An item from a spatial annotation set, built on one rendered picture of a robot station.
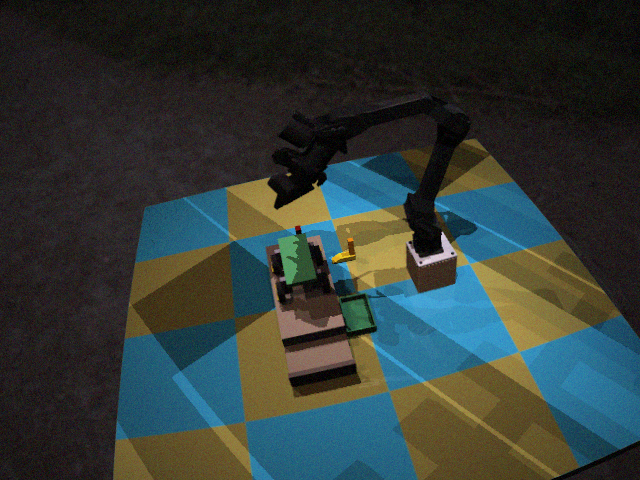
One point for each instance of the tan sloped ramp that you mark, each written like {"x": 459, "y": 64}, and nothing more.
{"x": 312, "y": 328}

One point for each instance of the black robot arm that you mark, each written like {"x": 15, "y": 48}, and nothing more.
{"x": 346, "y": 122}

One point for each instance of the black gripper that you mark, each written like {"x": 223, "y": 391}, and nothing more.
{"x": 306, "y": 172}

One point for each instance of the green trolley with black wheels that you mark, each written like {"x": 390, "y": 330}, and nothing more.
{"x": 295, "y": 254}

